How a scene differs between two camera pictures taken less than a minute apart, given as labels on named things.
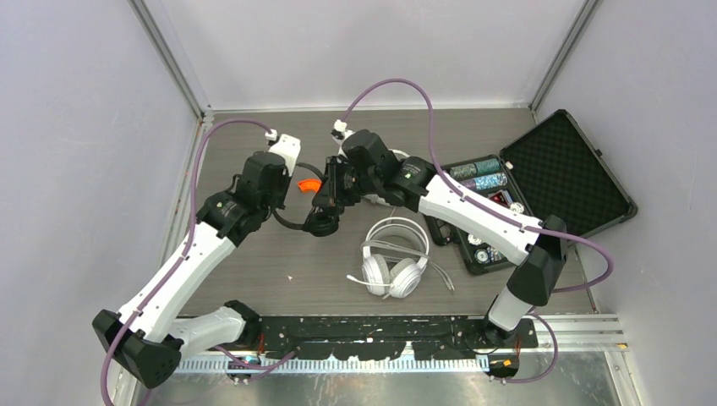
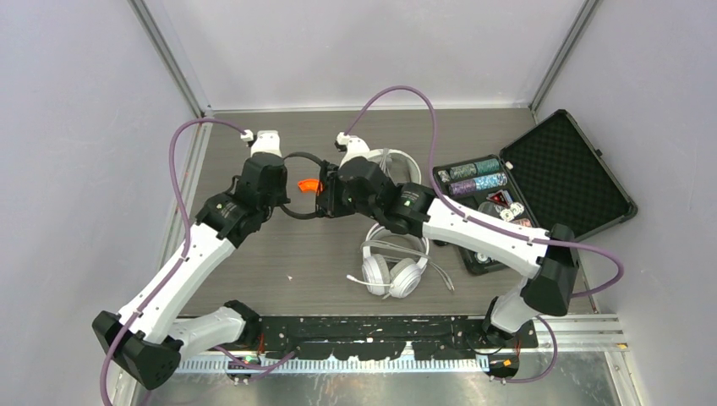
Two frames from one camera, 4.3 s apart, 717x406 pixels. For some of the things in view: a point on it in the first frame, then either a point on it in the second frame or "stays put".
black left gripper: (284, 180) stays put
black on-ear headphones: (306, 165) → (320, 162)
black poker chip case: (553, 173) stays put
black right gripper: (330, 193) stays put
